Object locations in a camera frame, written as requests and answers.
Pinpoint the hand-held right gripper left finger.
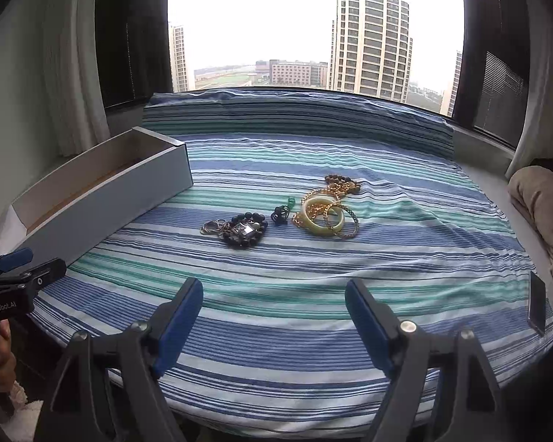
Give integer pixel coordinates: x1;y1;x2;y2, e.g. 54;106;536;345
34;277;204;442

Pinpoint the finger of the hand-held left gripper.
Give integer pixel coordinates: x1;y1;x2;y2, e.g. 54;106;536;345
0;247;34;283
0;259;67;294

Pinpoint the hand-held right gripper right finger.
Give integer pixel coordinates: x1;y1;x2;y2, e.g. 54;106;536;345
345;278;519;442

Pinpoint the gold twisted bangle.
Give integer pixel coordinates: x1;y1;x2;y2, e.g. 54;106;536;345
325;200;360;240

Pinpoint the silver jewelry bundle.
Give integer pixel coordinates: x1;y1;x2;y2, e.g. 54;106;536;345
200;218;231;239

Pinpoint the dark bead bracelet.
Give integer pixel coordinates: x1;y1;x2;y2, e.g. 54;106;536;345
219;212;269;250

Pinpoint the long white cardboard box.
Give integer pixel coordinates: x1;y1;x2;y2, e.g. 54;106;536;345
9;126;194;259

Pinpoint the pale jade bangle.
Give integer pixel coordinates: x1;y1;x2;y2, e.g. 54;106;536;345
302;196;346;236

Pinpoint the gold bead necklace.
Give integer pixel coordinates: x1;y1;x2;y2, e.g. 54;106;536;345
292;188;346;231

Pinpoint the blue green striped bedsheet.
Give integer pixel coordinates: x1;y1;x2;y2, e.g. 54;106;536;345
28;87;553;440

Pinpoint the black smartphone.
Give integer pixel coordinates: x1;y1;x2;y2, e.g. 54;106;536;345
526;271;548;338

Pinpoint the white pleated curtain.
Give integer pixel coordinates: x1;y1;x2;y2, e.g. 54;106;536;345
41;0;109;157

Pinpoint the beige cloth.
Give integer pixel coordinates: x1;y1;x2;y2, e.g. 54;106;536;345
507;165;553;286

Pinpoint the slim beige apartment building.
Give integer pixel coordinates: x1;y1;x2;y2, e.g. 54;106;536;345
168;22;195;94

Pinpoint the distant apartment building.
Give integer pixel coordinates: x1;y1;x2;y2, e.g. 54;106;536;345
440;50;463;118

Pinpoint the low wide building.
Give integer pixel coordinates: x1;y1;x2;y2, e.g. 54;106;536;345
255;59;329;87

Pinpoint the grey slatted window blind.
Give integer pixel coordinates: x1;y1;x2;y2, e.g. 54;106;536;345
452;0;531;148

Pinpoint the grey curtain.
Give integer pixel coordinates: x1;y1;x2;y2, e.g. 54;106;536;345
504;0;553;180

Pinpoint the tall apartment tower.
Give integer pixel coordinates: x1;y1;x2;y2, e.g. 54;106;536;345
327;0;413;104

